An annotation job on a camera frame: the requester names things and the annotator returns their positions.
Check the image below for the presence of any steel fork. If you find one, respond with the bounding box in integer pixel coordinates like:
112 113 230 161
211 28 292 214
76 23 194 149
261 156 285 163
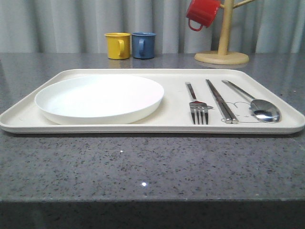
185 82 209 125

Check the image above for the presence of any white round plate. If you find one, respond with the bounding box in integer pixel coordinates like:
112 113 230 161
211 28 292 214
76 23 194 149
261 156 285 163
35 74 164 125

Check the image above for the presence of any steel spoon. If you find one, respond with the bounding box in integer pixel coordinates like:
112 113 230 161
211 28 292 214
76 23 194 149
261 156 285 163
222 80 281 123

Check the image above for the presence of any cream rabbit serving tray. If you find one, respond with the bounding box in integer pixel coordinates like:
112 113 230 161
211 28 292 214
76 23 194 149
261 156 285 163
0 69 305 134

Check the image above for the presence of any blue enamel mug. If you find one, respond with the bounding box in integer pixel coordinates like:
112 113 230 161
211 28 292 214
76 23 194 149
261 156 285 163
132 32 156 59

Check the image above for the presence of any yellow enamel mug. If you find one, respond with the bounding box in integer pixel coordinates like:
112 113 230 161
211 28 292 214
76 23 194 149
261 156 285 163
105 32 131 60

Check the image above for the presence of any wooden mug tree stand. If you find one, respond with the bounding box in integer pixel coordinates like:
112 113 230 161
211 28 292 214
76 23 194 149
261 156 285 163
194 0 252 65

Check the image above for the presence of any red enamel mug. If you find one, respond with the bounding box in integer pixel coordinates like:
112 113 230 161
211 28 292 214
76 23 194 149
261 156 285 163
186 0 221 31

